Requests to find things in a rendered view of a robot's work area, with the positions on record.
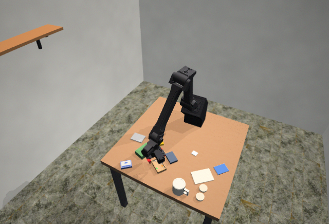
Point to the grey mug with white handle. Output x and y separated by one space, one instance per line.
178 187

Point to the wooden ball-in-hole puzzle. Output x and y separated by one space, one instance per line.
158 167

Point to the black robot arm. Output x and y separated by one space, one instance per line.
183 77

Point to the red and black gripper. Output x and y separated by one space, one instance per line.
149 157

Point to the blue flat square pad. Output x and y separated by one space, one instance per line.
221 169

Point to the cream round disc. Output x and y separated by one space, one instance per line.
200 196
203 188

